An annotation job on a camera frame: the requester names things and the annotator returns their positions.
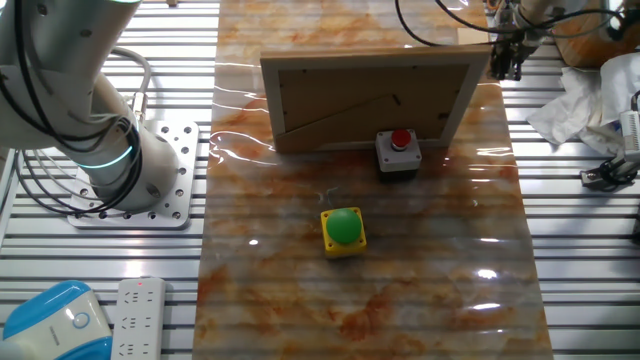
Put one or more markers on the grey box red button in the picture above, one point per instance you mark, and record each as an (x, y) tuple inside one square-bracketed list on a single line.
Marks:
[(398, 155)]

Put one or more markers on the wooden picture frame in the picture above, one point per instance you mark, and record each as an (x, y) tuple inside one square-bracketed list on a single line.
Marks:
[(350, 100)]

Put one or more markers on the small silver camera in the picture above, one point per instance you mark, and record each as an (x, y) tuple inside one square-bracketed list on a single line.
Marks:
[(631, 132)]

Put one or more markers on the yellow box green button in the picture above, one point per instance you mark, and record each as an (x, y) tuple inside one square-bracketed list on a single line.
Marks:
[(343, 226)]

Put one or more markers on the cardboard box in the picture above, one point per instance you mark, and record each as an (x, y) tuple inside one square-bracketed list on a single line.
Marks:
[(590, 47)]

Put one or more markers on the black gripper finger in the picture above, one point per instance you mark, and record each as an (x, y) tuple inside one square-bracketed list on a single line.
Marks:
[(500, 65), (516, 66)]

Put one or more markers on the metal camera bracket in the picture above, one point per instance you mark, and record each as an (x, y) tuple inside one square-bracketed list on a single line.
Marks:
[(595, 176)]

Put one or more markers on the blue white device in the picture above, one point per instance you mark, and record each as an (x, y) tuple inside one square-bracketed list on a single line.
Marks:
[(50, 325)]

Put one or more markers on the white power strip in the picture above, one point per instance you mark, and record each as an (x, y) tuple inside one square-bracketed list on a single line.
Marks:
[(137, 320)]

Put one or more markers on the black foam microphone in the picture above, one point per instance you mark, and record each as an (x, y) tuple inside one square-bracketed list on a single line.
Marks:
[(617, 27)]

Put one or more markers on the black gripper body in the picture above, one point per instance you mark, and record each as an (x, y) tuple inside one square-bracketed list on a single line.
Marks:
[(515, 39)]

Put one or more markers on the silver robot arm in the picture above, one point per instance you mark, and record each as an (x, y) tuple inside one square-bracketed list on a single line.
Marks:
[(75, 75)]

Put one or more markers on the marble pattern mat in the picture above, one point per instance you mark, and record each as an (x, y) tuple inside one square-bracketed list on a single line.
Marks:
[(300, 310)]

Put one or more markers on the white crumpled tissue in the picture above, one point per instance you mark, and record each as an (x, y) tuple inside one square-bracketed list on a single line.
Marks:
[(580, 105)]

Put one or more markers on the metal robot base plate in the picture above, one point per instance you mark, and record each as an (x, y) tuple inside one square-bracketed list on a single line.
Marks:
[(180, 165)]

